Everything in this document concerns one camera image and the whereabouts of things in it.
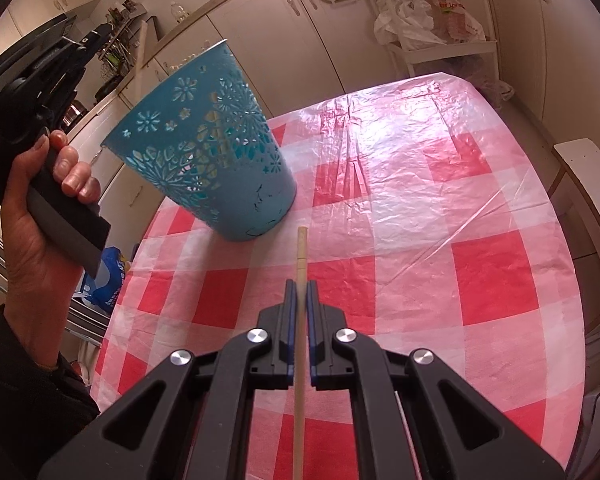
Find person's left forearm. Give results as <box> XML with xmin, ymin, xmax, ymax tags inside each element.
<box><xmin>0</xmin><ymin>305</ymin><xmax>101</xmax><ymax>480</ymax></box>

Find blue shopping bag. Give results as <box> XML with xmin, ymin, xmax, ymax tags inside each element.
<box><xmin>77</xmin><ymin>246</ymin><xmax>133</xmax><ymax>311</ymax></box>

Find white stool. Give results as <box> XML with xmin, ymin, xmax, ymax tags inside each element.
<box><xmin>552</xmin><ymin>137</ymin><xmax>600</xmax><ymax>261</ymax></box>

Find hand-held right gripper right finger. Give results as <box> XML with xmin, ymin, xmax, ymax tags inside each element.
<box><xmin>306</xmin><ymin>280</ymin><xmax>566</xmax><ymax>480</ymax></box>

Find wall utensil rack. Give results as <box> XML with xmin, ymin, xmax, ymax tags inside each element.
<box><xmin>97</xmin><ymin>0</ymin><xmax>153</xmax><ymax>76</ymax></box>

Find pink checked plastic tablecloth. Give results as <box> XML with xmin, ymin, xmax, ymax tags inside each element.
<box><xmin>92</xmin><ymin>72</ymin><xmax>588</xmax><ymax>480</ymax></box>

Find white plastic bag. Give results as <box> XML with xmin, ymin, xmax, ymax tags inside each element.
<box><xmin>372</xmin><ymin>0</ymin><xmax>448</xmax><ymax>51</ymax></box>

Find black range hood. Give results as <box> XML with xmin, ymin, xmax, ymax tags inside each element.
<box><xmin>0</xmin><ymin>14</ymin><xmax>78</xmax><ymax>68</ymax></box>

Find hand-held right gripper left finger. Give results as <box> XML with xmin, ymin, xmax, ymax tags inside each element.
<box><xmin>40</xmin><ymin>280</ymin><xmax>297</xmax><ymax>480</ymax></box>

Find white trolley rack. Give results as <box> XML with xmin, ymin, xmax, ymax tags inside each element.
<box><xmin>357</xmin><ymin>0</ymin><xmax>501</xmax><ymax>106</ymax></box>

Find cream tall cabinets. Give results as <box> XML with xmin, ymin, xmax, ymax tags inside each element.
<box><xmin>485</xmin><ymin>0</ymin><xmax>600</xmax><ymax>161</ymax></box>

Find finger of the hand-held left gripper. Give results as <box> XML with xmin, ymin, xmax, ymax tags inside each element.
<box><xmin>35</xmin><ymin>24</ymin><xmax>113</xmax><ymax>106</ymax></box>

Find cream lower kitchen cabinets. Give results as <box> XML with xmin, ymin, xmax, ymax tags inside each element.
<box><xmin>67</xmin><ymin>0</ymin><xmax>406</xmax><ymax>196</ymax></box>

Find person's left hand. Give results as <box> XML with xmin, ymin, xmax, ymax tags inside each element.
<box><xmin>0</xmin><ymin>129</ymin><xmax>103</xmax><ymax>366</ymax></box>

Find red printed plastic bag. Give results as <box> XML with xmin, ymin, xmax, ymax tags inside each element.
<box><xmin>432</xmin><ymin>0</ymin><xmax>483</xmax><ymax>43</ymax></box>

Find blue perforated plastic basket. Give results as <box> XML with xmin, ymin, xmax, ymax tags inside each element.
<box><xmin>101</xmin><ymin>38</ymin><xmax>298</xmax><ymax>243</ymax></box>

